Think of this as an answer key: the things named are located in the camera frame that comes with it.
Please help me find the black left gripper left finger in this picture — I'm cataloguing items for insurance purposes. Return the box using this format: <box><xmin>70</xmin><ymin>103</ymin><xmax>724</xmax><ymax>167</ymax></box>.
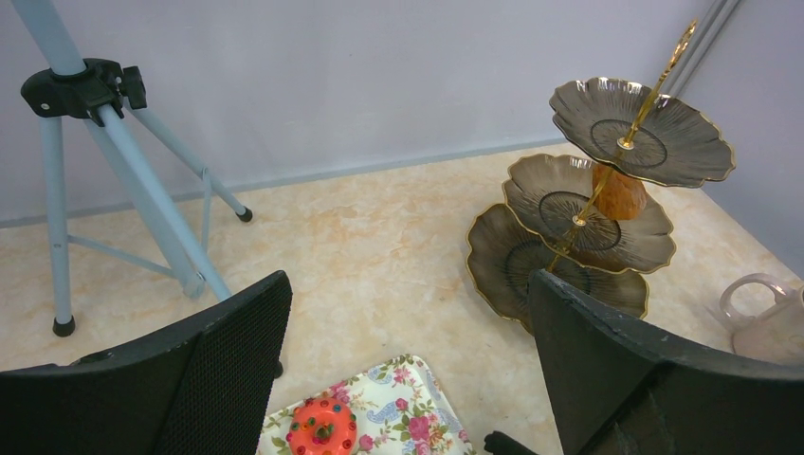
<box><xmin>1</xmin><ymin>270</ymin><xmax>292</xmax><ymax>454</ymax></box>

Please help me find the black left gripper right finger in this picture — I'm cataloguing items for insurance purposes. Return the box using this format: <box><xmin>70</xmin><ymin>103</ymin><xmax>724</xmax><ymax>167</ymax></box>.
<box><xmin>527</xmin><ymin>269</ymin><xmax>803</xmax><ymax>454</ymax></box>

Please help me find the red sprinkled donut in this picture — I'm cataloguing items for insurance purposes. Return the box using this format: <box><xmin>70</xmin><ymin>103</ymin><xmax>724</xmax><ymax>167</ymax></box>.
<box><xmin>285</xmin><ymin>398</ymin><xmax>358</xmax><ymax>455</ymax></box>

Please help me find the brown croissant pastry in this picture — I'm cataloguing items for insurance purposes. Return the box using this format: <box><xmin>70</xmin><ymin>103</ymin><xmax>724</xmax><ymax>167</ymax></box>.
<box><xmin>592</xmin><ymin>164</ymin><xmax>649</xmax><ymax>221</ymax></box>

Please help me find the three-tier smoked glass stand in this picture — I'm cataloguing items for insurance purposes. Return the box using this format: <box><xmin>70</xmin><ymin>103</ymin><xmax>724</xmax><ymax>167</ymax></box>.
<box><xmin>465</xmin><ymin>18</ymin><xmax>738</xmax><ymax>334</ymax></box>

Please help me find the floral serving tray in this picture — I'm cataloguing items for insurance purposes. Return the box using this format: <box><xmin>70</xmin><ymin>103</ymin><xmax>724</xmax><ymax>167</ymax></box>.
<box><xmin>257</xmin><ymin>354</ymin><xmax>477</xmax><ymax>454</ymax></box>

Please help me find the light blue music stand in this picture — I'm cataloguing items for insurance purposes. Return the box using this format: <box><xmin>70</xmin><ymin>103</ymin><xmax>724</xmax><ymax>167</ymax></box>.
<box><xmin>13</xmin><ymin>1</ymin><xmax>253</xmax><ymax>337</ymax></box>

